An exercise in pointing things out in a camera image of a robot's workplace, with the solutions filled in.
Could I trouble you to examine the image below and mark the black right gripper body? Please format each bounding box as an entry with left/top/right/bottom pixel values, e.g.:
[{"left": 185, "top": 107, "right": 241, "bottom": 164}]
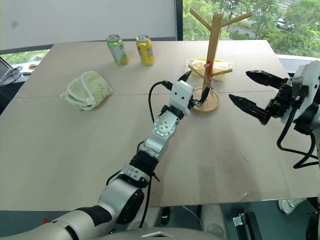
[{"left": 264, "top": 77, "right": 295, "bottom": 119}]

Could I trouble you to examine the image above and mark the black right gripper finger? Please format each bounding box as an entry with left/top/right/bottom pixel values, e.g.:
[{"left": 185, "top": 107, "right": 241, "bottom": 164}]
[
  {"left": 245, "top": 69, "right": 289, "bottom": 89},
  {"left": 228, "top": 94, "right": 271, "bottom": 126}
]

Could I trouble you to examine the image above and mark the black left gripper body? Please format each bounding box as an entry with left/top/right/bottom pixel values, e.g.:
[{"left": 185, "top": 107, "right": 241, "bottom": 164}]
[{"left": 188, "top": 95, "right": 203, "bottom": 111}]

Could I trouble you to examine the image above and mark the red keychain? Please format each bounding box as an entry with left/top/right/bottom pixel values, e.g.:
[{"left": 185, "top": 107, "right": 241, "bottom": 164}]
[{"left": 203, "top": 60, "right": 216, "bottom": 97}]

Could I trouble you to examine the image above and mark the wooden tree stand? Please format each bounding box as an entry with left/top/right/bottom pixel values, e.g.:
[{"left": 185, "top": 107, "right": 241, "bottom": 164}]
[{"left": 187, "top": 7, "right": 252, "bottom": 114}]

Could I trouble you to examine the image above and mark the clear plastic snack bag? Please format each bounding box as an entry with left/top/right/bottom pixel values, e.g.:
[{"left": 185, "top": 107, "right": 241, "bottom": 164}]
[{"left": 185, "top": 57, "right": 235, "bottom": 82}]

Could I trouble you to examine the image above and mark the yellow drink can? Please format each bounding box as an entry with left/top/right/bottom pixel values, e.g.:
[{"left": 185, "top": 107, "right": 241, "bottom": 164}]
[{"left": 135, "top": 34, "right": 155, "bottom": 67}]

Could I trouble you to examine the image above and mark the green drink can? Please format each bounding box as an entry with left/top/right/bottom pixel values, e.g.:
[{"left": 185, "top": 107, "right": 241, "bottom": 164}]
[{"left": 106, "top": 34, "right": 129, "bottom": 66}]

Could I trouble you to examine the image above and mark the light green folded towel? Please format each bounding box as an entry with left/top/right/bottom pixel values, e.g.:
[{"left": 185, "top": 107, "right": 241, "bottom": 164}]
[{"left": 59, "top": 70, "right": 115, "bottom": 112}]

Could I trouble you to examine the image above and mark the white shoe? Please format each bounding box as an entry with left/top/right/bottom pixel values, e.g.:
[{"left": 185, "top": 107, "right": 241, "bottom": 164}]
[{"left": 278, "top": 198, "right": 310, "bottom": 215}]

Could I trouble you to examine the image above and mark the white window blind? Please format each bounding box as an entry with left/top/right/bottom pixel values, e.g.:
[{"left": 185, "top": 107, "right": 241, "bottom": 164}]
[{"left": 0, "top": 0, "right": 176, "bottom": 51}]

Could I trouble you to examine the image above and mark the black shoe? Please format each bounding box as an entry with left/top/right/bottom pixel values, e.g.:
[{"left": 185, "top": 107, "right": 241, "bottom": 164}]
[{"left": 160, "top": 206, "right": 173, "bottom": 225}]

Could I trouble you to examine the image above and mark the white table leg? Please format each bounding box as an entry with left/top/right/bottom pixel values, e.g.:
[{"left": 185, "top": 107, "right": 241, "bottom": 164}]
[{"left": 199, "top": 204, "right": 227, "bottom": 240}]

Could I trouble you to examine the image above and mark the silver robot torso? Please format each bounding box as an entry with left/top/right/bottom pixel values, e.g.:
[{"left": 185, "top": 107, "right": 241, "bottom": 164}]
[{"left": 99, "top": 226, "right": 226, "bottom": 240}]

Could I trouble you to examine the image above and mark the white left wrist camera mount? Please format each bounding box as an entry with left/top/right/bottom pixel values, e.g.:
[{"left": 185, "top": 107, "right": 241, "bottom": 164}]
[{"left": 169, "top": 80, "right": 195, "bottom": 116}]

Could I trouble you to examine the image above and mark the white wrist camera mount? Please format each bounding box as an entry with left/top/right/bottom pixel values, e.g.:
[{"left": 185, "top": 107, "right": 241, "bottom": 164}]
[
  {"left": 169, "top": 80, "right": 195, "bottom": 116},
  {"left": 282, "top": 61, "right": 320, "bottom": 123}
]

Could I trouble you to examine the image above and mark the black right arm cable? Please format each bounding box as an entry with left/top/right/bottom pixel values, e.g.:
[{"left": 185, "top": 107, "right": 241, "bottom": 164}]
[{"left": 276, "top": 99, "right": 320, "bottom": 170}]

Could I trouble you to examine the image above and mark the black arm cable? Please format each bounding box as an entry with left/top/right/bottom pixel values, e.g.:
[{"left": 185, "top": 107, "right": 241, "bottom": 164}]
[
  {"left": 276, "top": 99, "right": 320, "bottom": 170},
  {"left": 106, "top": 79, "right": 175, "bottom": 229}
]

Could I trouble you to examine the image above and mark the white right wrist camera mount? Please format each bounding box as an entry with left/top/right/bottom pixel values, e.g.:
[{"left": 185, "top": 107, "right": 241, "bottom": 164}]
[{"left": 282, "top": 61, "right": 320, "bottom": 123}]

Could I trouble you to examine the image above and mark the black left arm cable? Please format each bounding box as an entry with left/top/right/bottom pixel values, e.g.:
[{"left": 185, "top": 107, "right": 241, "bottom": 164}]
[{"left": 106, "top": 79, "right": 175, "bottom": 229}]

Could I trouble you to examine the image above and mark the dark window frame post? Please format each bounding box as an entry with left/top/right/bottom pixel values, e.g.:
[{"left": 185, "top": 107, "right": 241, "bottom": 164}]
[{"left": 172, "top": 0, "right": 184, "bottom": 42}]

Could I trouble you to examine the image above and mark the thin white cable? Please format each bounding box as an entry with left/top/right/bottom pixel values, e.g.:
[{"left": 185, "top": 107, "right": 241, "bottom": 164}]
[{"left": 183, "top": 205, "right": 203, "bottom": 226}]

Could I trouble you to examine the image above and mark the black metal bracket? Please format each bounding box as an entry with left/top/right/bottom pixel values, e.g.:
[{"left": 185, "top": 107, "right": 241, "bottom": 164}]
[{"left": 232, "top": 211, "right": 263, "bottom": 240}]

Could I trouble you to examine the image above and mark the grey bundled cable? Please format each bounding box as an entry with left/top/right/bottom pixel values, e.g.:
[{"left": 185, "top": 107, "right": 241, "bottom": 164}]
[{"left": 0, "top": 66, "right": 24, "bottom": 87}]

